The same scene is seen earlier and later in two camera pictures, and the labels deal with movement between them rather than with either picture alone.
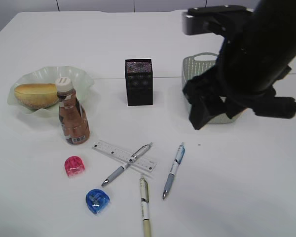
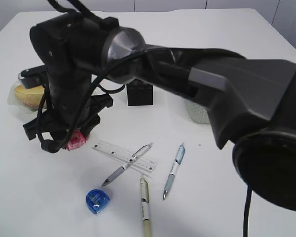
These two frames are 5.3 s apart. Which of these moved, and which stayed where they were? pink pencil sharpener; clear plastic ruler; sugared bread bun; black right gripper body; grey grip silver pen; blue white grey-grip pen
Moved: pink pencil sharpener; black right gripper body
Stayed: sugared bread bun; blue white grey-grip pen; clear plastic ruler; grey grip silver pen
